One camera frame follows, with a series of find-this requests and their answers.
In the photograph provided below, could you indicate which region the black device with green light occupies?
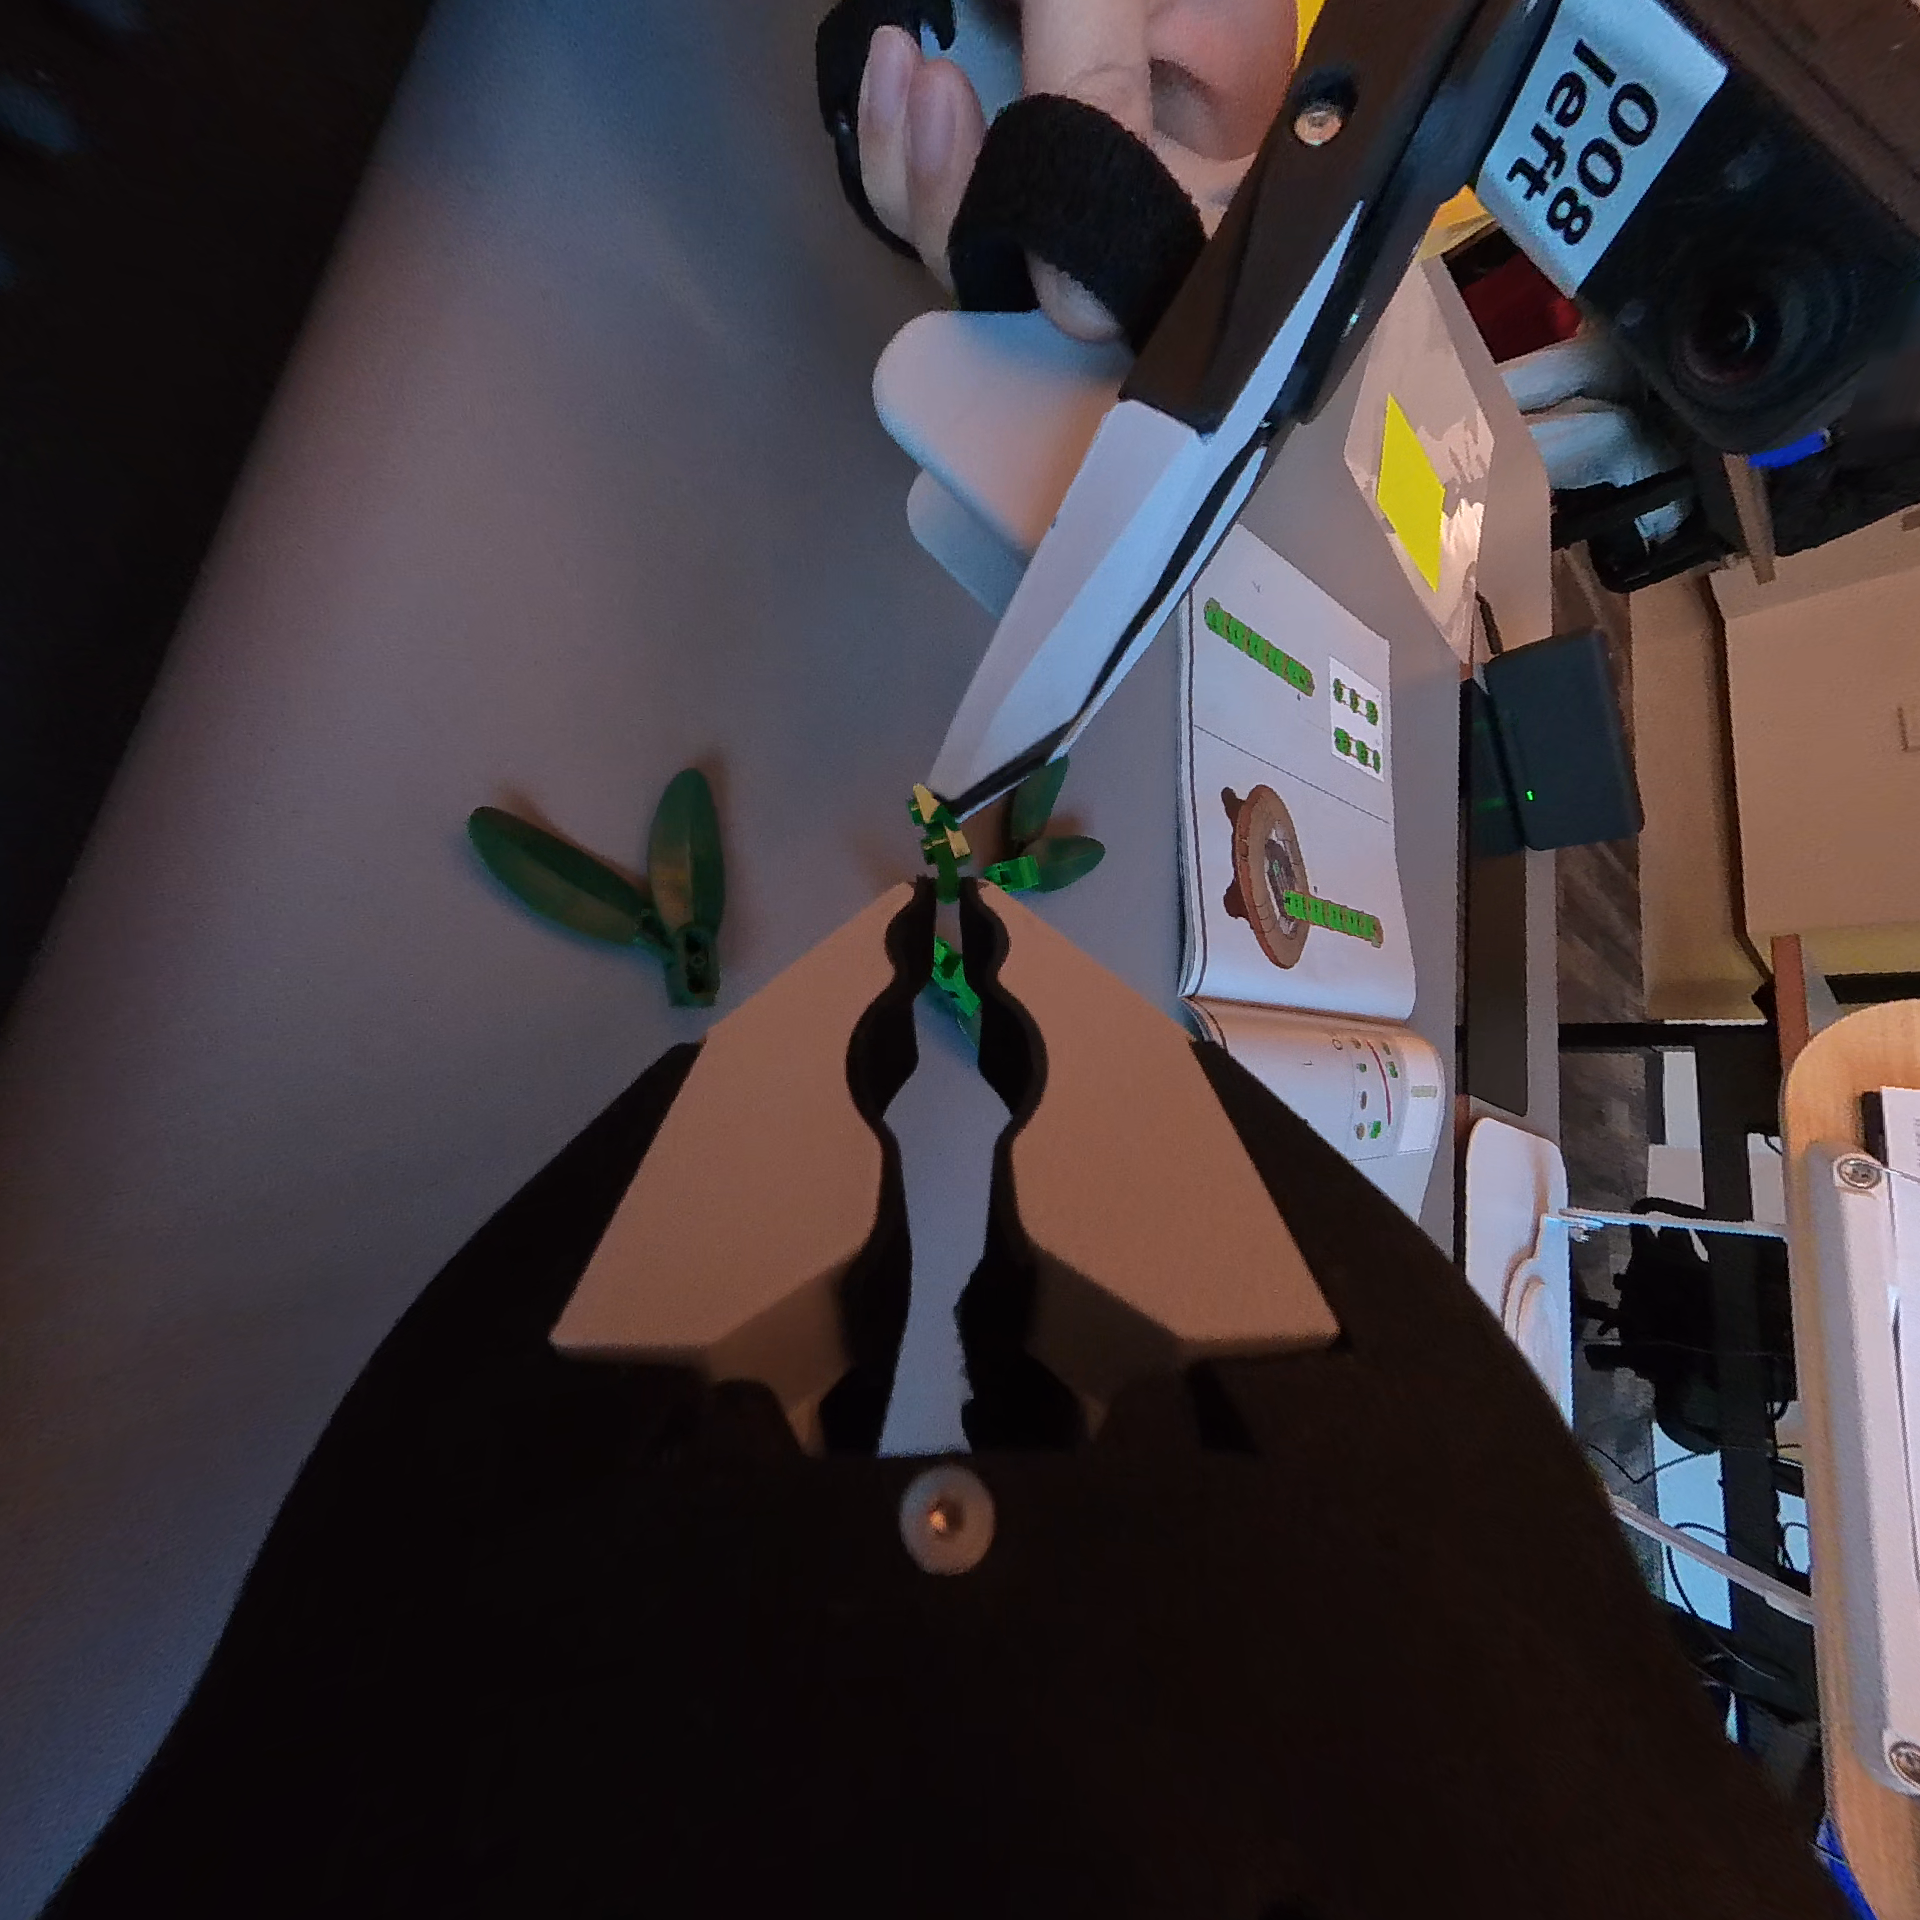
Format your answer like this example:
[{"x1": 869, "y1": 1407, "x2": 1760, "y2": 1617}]
[{"x1": 1462, "y1": 632, "x2": 1647, "y2": 857}]

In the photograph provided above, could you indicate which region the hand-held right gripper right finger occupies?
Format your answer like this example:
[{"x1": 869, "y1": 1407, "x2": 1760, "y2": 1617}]
[{"x1": 958, "y1": 882, "x2": 1343, "y2": 1455}]

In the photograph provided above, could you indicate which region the red crate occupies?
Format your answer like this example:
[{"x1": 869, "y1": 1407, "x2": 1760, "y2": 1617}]
[{"x1": 1458, "y1": 225, "x2": 1579, "y2": 361}]

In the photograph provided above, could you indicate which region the dark green double leaf assembly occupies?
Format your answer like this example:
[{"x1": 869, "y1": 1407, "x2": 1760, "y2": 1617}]
[
  {"x1": 469, "y1": 769, "x2": 731, "y2": 1010},
  {"x1": 983, "y1": 754, "x2": 1112, "y2": 899}
]

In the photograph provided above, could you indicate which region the open instruction booklet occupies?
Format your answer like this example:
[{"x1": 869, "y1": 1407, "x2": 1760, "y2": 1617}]
[{"x1": 1176, "y1": 526, "x2": 1448, "y2": 1202}]

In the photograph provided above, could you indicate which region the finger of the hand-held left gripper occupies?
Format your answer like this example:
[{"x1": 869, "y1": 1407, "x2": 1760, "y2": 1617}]
[
  {"x1": 928, "y1": 402, "x2": 1208, "y2": 806},
  {"x1": 941, "y1": 424, "x2": 1280, "y2": 824}
]

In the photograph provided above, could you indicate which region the person's left hand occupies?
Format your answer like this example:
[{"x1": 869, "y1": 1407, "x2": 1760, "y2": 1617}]
[{"x1": 858, "y1": 0, "x2": 1304, "y2": 344}]

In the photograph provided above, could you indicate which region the grey desk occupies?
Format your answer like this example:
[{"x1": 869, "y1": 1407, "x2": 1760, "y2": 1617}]
[{"x1": 0, "y1": 0, "x2": 1555, "y2": 1920}]

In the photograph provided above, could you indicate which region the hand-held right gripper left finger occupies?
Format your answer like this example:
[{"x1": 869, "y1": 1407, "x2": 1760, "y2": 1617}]
[{"x1": 549, "y1": 882, "x2": 920, "y2": 1455}]

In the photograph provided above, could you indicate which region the green connector brick piece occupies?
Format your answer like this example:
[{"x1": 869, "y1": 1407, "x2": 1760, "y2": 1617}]
[{"x1": 923, "y1": 862, "x2": 995, "y2": 1057}]

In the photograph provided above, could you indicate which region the tan cardboard box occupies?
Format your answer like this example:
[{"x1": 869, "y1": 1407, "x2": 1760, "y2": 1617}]
[{"x1": 1627, "y1": 510, "x2": 1920, "y2": 1023}]

